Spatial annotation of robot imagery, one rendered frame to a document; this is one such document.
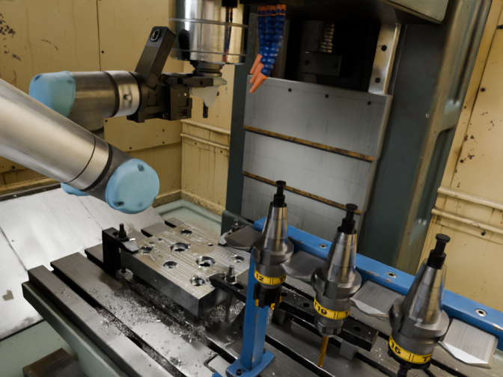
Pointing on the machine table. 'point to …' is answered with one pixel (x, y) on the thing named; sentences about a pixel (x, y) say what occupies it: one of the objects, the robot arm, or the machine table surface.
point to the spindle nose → (209, 31)
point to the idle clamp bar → (355, 340)
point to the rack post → (252, 336)
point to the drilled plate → (176, 280)
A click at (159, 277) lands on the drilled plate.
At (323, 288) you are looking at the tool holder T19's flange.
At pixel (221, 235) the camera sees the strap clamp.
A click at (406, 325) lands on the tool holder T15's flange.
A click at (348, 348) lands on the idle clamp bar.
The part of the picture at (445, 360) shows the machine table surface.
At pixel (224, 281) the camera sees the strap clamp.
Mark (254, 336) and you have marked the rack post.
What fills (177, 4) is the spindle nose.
